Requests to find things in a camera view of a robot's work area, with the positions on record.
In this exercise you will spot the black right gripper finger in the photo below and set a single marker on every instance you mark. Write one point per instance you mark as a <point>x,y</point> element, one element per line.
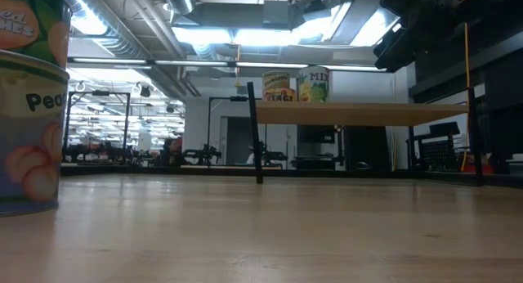
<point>394,50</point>

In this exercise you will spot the white mixed fruit can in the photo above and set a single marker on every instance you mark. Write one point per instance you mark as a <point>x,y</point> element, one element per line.
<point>312,86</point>

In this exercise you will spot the orange pineapple can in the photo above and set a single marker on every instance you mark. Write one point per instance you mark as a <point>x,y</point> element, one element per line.
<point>275,79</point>

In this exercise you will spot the short orange rings can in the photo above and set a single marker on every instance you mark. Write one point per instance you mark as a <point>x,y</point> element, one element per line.
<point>278,95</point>

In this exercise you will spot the green sliced peaches can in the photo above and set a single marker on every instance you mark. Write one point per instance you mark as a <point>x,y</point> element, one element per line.
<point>32,25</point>

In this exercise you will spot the beige and blue peaches can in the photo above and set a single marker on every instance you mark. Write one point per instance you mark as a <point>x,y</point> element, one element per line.
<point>32,152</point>

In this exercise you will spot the bright ceiling light panel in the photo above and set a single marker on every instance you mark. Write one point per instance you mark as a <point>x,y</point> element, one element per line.
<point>367,29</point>
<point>212,35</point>

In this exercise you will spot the black cabinet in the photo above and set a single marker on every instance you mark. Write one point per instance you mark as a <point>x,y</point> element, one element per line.
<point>367,148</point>

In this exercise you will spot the black pegboard cart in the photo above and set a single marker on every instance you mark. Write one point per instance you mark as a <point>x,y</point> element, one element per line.
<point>439,154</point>

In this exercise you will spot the black monitor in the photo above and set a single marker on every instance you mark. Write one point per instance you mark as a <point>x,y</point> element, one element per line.
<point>316,134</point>

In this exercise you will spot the long ceiling tube light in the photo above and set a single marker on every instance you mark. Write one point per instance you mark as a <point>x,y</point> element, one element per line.
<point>188,63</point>

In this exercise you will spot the person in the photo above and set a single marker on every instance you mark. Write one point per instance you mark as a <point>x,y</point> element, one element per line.
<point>173,150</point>

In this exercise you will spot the black robot station frame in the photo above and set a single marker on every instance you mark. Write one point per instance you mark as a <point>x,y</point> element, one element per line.
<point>98,93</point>
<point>229,98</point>

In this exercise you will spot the silver ceiling ventilation duct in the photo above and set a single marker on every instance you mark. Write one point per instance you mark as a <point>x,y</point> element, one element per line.
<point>177,1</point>

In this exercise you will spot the black aluminium table frame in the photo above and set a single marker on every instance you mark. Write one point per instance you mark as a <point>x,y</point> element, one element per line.
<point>204,171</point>

